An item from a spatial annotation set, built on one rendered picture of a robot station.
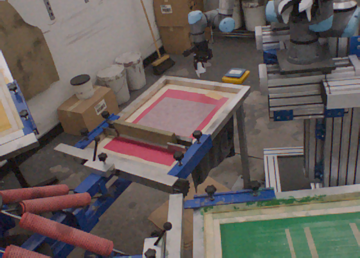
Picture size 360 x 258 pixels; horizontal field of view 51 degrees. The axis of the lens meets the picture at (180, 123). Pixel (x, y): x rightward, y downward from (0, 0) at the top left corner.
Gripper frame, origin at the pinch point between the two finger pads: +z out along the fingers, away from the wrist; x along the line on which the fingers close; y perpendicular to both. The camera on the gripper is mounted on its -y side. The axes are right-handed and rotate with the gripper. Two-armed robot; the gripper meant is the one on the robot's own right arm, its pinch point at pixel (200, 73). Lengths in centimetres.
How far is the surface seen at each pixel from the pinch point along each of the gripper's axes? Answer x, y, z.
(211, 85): -1.8, 7.1, 6.3
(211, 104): -15.9, 14.1, 9.6
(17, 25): 22, -194, -13
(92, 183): -96, 3, 1
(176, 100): -17.2, -8.2, 9.5
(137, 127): -59, -2, -1
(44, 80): 24, -192, 42
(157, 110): -29.8, -13.0, 9.5
